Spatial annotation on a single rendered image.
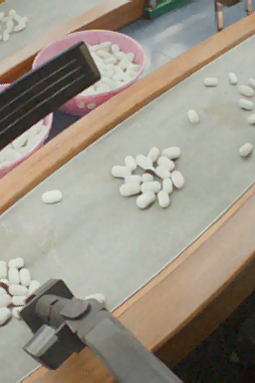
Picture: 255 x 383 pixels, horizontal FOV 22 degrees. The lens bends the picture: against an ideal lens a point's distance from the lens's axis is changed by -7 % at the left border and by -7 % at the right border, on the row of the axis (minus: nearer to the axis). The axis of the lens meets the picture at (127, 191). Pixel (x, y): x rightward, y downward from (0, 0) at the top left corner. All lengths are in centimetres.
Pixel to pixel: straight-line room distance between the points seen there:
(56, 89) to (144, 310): 39
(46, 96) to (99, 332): 37
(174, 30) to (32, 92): 87
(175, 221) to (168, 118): 27
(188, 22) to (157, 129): 53
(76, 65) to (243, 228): 43
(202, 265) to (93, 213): 24
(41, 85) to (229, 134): 53
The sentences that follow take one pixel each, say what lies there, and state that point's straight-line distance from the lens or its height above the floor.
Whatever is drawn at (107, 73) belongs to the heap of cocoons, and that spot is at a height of 74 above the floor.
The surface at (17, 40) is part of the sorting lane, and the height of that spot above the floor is 74.
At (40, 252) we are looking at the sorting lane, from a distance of 122.
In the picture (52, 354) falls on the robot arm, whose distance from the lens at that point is 94.
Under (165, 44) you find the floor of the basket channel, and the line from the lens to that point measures 174.
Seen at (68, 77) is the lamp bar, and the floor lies 108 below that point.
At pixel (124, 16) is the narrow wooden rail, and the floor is 72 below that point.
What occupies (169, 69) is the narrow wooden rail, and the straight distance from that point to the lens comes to 151.
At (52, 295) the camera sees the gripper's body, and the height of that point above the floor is 85.
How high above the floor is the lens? 173
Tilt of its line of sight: 50 degrees down
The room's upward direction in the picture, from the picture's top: 3 degrees counter-clockwise
